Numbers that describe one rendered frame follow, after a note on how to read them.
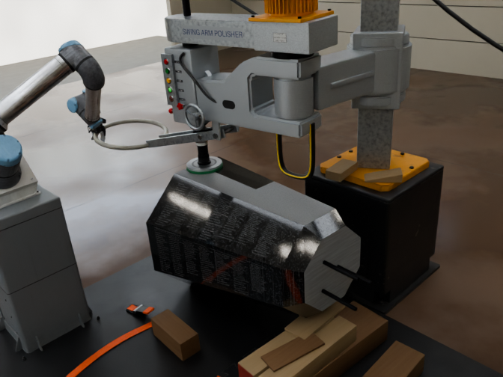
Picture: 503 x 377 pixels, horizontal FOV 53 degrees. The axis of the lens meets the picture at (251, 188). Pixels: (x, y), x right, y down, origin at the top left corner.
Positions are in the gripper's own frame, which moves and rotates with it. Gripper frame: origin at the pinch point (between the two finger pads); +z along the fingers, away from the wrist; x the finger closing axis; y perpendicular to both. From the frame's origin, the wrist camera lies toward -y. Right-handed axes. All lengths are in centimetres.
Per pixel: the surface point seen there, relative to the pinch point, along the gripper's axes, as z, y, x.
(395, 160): -2, 14, 194
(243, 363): 49, 135, 118
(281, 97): -59, 70, 128
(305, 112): -52, 70, 140
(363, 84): -56, 38, 168
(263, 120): -46, 66, 119
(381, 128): -27, 26, 182
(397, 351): 58, 110, 191
